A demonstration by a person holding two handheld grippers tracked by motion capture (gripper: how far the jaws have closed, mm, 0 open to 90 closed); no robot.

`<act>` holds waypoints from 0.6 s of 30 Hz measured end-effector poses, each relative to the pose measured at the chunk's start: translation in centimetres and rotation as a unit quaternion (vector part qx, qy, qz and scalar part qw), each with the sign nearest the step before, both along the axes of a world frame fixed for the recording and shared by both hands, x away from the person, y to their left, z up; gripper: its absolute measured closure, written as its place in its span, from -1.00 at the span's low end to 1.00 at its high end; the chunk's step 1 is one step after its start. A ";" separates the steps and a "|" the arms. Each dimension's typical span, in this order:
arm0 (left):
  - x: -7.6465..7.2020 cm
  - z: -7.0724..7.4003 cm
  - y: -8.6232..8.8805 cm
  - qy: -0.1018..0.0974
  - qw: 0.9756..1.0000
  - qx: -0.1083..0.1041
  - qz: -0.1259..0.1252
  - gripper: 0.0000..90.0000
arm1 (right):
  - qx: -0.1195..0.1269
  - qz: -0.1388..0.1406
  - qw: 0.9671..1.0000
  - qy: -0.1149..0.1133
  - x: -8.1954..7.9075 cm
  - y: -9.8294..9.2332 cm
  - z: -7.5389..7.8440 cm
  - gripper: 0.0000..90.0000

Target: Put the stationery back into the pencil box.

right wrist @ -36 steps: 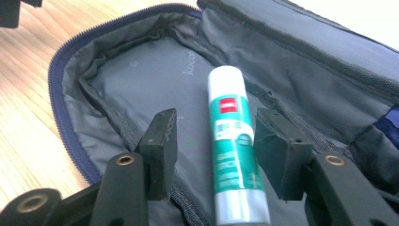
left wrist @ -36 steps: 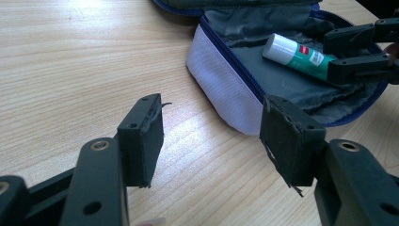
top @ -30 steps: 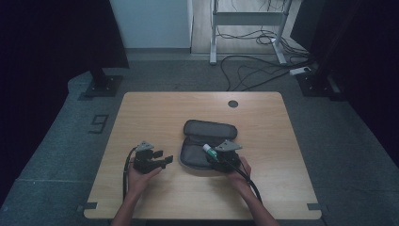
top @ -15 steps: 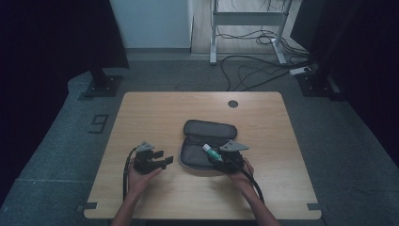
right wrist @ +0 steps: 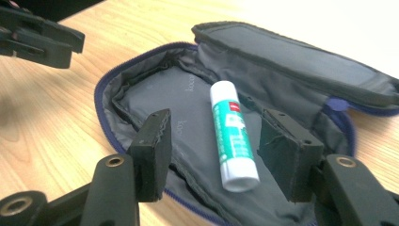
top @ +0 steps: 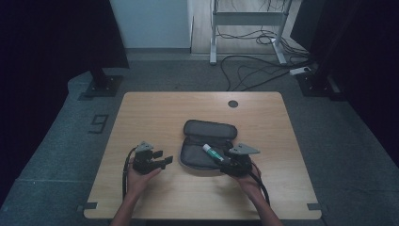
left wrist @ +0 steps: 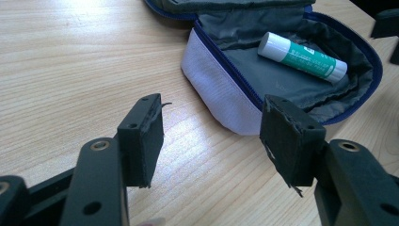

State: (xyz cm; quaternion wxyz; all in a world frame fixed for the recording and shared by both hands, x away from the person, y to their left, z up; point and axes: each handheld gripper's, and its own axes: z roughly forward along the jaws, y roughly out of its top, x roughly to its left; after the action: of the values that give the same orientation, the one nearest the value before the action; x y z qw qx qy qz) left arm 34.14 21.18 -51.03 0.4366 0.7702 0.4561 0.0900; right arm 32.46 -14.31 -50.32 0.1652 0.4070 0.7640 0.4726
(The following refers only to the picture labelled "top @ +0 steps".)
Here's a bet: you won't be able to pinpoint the black stand base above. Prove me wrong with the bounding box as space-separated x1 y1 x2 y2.
295 69 343 99
84 67 124 98

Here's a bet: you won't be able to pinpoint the white metal desk frame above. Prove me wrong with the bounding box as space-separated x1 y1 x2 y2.
209 0 292 66

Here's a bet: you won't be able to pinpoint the dark curtain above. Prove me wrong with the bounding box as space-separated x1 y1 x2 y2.
290 0 399 168
0 0 130 206

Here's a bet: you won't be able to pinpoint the grey zip pencil case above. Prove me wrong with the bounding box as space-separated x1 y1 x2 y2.
179 119 239 171

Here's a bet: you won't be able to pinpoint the black floor cables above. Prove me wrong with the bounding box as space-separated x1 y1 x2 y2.
215 26 314 92

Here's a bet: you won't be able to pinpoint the left hand-held gripper black cable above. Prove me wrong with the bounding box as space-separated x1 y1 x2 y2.
121 146 139 201

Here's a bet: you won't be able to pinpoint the white green glue stick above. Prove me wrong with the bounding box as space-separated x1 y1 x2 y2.
201 143 226 163

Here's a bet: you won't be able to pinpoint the white power strip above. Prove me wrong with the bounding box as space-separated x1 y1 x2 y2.
288 66 312 76

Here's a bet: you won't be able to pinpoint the right hand-held gripper black cable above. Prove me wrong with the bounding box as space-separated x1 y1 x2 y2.
248 161 272 207

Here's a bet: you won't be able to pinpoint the hand-held gripper black cable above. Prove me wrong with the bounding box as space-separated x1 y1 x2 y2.
121 146 139 201
248 161 272 207

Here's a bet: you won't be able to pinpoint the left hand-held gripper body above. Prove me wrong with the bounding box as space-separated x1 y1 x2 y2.
131 140 158 176

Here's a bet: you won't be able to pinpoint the person's left hand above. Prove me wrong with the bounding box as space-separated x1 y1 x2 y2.
126 157 163 200

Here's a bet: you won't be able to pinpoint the person's right hand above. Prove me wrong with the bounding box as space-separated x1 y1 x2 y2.
232 169 262 197

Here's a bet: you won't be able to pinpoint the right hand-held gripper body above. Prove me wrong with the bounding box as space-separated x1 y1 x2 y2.
220 142 262 178

